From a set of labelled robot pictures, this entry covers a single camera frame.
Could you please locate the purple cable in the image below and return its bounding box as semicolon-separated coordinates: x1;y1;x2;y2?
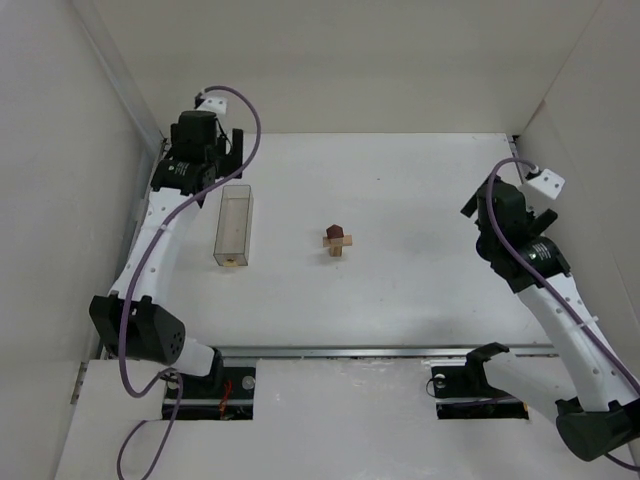
115;84;263;479
487;157;640;471

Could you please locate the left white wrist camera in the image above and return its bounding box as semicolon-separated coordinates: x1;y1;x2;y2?
194;91;228;116

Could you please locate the clear plastic box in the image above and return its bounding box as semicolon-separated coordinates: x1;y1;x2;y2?
213;185;253;268

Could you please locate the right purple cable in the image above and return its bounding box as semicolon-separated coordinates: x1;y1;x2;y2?
487;157;640;471

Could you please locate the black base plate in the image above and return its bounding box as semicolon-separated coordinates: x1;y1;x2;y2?
176;359;257;421
425;342;529;420

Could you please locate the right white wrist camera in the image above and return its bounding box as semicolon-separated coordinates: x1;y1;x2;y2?
519;168;566;201

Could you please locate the aluminium rail left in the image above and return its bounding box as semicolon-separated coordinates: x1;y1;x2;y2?
94;138;169;360

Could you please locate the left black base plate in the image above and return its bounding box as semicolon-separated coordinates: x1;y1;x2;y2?
176;359;257;421

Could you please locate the aluminium rail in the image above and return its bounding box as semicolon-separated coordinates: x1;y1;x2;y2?
94;138;169;360
507;135;529;186
107;342;561;361

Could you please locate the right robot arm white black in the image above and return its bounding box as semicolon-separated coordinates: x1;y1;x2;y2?
461;178;639;462

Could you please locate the light wood long block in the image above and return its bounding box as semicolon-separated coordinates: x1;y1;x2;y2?
323;235;353;248

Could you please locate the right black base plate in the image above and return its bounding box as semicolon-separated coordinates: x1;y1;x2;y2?
425;342;529;420

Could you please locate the aluminium rail right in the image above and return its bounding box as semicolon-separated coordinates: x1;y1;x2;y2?
507;135;529;186

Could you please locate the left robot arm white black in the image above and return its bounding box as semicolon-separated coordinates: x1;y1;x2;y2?
89;110;244;381

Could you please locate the dark red triangular block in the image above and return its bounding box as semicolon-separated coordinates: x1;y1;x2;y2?
326;224;345;240

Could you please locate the striped dark wood block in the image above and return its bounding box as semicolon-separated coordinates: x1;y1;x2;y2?
329;244;344;258

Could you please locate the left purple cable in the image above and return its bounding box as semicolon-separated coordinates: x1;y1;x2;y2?
115;84;263;479

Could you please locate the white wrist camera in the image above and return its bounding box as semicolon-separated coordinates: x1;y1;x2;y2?
519;168;566;201
194;91;228;116

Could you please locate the aluminium rail front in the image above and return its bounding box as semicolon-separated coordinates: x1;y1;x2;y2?
107;342;561;361

